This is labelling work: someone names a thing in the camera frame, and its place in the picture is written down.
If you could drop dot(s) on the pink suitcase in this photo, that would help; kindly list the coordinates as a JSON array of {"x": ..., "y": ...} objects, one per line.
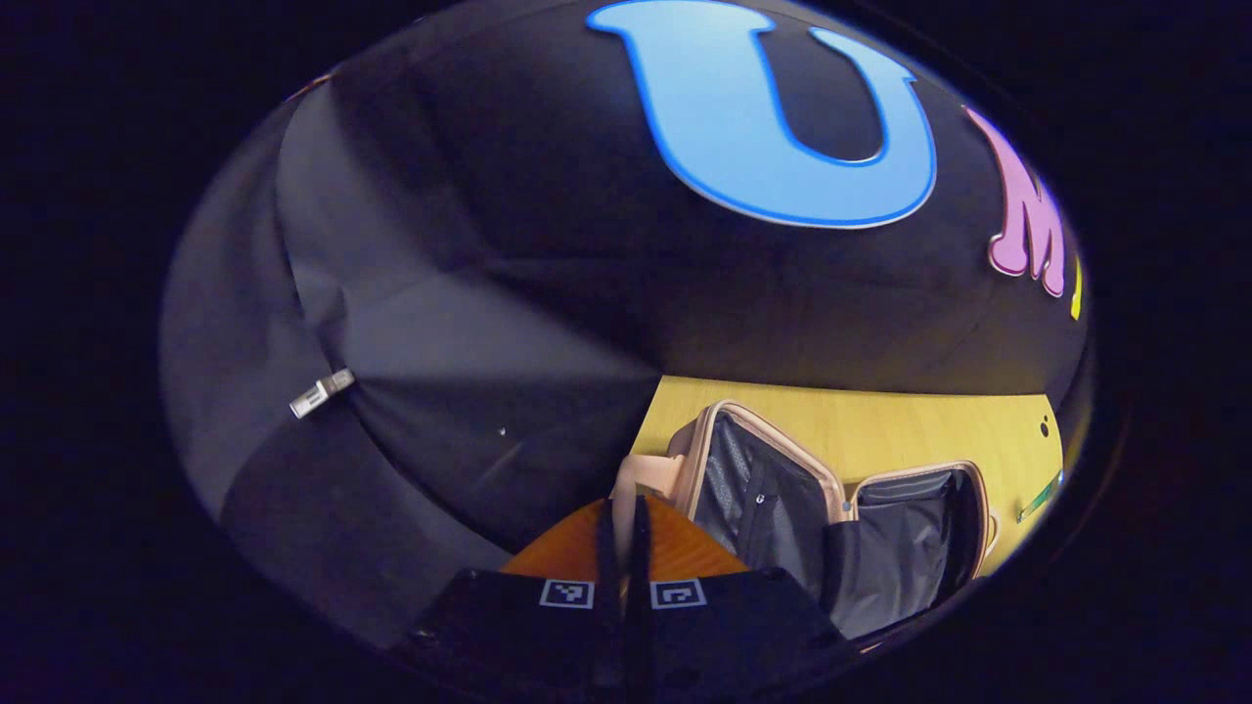
[{"x": 763, "y": 489}]

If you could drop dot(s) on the pale blue skincare tube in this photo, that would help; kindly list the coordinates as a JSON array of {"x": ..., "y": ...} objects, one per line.
[{"x": 1039, "y": 499}]

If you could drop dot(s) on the silver cloth clip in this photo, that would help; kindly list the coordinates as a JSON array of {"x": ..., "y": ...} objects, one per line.
[{"x": 321, "y": 394}]

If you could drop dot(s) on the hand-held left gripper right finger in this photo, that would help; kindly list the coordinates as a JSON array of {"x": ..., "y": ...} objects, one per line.
[{"x": 641, "y": 548}]

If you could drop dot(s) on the black backdrop cloth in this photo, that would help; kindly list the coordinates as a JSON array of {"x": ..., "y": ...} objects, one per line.
[{"x": 489, "y": 244}]

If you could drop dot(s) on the copper cloth clip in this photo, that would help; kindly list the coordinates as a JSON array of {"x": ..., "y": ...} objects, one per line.
[{"x": 309, "y": 88}]

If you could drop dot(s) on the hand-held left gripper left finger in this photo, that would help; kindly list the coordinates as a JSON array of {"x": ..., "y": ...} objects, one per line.
[{"x": 608, "y": 548}]

